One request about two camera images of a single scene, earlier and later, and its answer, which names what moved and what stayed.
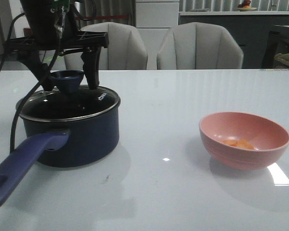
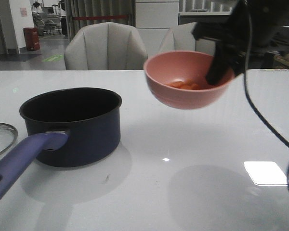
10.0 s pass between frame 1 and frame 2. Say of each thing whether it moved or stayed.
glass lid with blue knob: moved
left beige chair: stayed
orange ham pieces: moved
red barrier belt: stayed
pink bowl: moved
